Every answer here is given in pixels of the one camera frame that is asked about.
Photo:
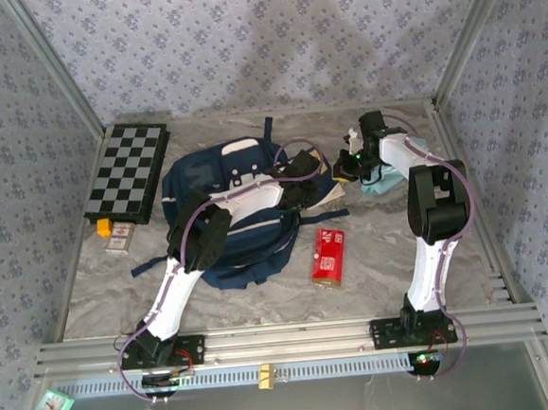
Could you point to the navy blue notebook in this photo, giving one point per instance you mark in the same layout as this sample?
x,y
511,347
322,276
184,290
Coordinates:
x,y
334,194

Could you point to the light blue pencil case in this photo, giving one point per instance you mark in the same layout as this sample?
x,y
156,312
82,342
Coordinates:
x,y
391,181

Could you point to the navy blue backpack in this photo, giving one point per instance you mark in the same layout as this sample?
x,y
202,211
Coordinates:
x,y
252,235

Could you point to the red snack box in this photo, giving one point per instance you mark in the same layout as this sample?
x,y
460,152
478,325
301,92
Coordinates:
x,y
328,257

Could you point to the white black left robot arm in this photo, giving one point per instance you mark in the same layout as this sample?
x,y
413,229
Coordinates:
x,y
176,293

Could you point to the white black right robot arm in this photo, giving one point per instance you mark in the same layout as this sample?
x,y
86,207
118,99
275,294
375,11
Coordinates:
x,y
431,273

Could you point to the black grey chessboard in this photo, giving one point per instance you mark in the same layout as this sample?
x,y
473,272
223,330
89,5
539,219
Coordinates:
x,y
126,171

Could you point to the playing card box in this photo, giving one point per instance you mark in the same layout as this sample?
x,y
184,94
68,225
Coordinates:
x,y
120,237

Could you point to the small orange block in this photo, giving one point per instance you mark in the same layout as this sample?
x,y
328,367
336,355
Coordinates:
x,y
104,228

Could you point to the mint green alarm clock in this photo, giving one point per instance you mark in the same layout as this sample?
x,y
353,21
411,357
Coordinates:
x,y
52,408

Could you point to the aluminium side rail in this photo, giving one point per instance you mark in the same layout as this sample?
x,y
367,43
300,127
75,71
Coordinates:
x,y
492,245

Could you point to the aluminium rail beam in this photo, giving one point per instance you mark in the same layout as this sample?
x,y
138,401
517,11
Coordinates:
x,y
289,341

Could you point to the aluminium frame post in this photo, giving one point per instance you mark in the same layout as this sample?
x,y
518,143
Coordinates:
x,y
56,65
471,32

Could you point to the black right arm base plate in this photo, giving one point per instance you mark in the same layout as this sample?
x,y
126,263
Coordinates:
x,y
384,334

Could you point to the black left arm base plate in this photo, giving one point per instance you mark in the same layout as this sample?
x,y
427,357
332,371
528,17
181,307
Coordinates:
x,y
192,349

